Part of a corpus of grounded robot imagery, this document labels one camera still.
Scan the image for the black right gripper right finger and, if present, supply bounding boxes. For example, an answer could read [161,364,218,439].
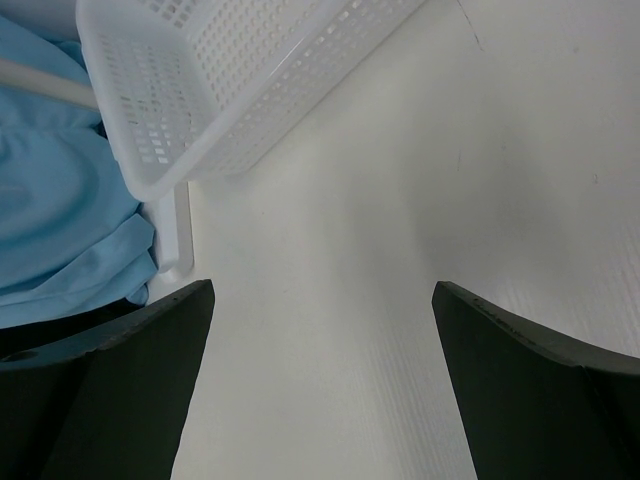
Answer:
[432,282,639,479]

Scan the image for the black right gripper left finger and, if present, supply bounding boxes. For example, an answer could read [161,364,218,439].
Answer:
[1,280,215,479]

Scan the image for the light blue shorts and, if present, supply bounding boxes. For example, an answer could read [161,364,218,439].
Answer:
[0,13,156,329]

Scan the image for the white clothes rack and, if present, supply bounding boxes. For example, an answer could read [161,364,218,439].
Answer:
[1,59,194,293]

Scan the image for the white plastic mesh basket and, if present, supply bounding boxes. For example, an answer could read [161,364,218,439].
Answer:
[76,0,417,202]

